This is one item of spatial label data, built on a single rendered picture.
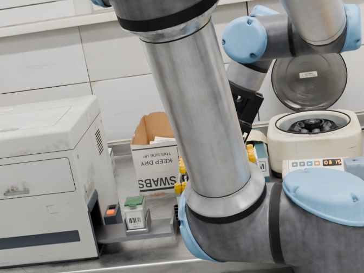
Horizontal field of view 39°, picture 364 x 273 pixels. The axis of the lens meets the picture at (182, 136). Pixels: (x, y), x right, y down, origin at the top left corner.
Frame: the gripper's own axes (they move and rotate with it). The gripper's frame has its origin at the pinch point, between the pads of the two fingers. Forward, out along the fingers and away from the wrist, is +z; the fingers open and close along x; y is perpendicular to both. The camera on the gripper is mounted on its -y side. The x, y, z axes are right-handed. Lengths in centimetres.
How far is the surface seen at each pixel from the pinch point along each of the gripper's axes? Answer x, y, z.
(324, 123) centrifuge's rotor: 37, 33, -12
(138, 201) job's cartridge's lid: -0.3, -7.8, 11.4
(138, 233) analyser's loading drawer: -2.7, -5.3, 17.3
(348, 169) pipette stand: 7.9, 33.1, -9.9
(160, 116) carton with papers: 53, -9, 9
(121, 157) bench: 57, -16, 28
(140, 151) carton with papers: 25.0, -11.0, 10.8
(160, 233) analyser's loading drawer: -3.0, -1.1, 15.3
